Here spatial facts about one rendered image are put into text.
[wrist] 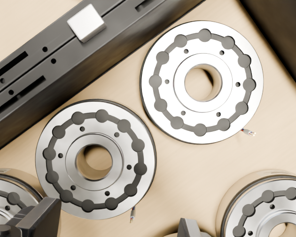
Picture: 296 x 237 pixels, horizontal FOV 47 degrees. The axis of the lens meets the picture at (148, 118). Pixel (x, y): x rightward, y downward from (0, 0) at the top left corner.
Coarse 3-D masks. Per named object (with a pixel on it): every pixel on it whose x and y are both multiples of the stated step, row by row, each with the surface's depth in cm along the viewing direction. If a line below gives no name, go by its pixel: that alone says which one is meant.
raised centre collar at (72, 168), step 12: (96, 132) 28; (72, 144) 28; (84, 144) 28; (96, 144) 28; (108, 144) 28; (72, 156) 28; (120, 156) 28; (72, 168) 28; (120, 168) 28; (72, 180) 28; (84, 180) 28; (96, 180) 28; (108, 180) 28
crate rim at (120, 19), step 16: (128, 0) 21; (144, 0) 21; (160, 0) 21; (112, 16) 21; (128, 16) 21; (144, 16) 21; (112, 32) 21; (64, 48) 21; (80, 48) 21; (96, 48) 21; (48, 64) 21; (64, 64) 21; (80, 64) 21; (16, 80) 21; (32, 80) 21; (48, 80) 21; (0, 96) 21; (16, 96) 22; (32, 96) 21; (0, 112) 22
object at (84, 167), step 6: (84, 150) 31; (78, 156) 28; (84, 156) 31; (78, 162) 29; (84, 162) 31; (84, 168) 30; (90, 168) 31; (108, 168) 31; (90, 174) 29; (96, 174) 30; (102, 174) 29
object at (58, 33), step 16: (96, 0) 21; (112, 0) 21; (64, 16) 21; (48, 32) 21; (64, 32) 21; (32, 48) 21; (48, 48) 21; (0, 64) 21; (16, 64) 21; (32, 64) 21; (0, 80) 21
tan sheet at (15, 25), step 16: (0, 0) 30; (16, 0) 30; (32, 0) 30; (48, 0) 30; (64, 0) 30; (80, 0) 30; (0, 16) 31; (16, 16) 31; (32, 16) 30; (48, 16) 30; (0, 32) 31; (16, 32) 31; (32, 32) 31; (0, 48) 31; (16, 48) 31
